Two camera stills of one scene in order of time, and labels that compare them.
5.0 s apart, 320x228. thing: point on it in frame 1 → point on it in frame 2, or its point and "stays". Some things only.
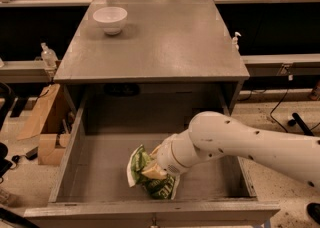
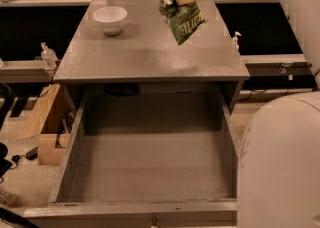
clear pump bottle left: x=49 y=57 stays
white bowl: x=111 y=19 stays
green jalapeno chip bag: x=165 y=188 → x=183 y=18
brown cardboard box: x=51 y=125 stays
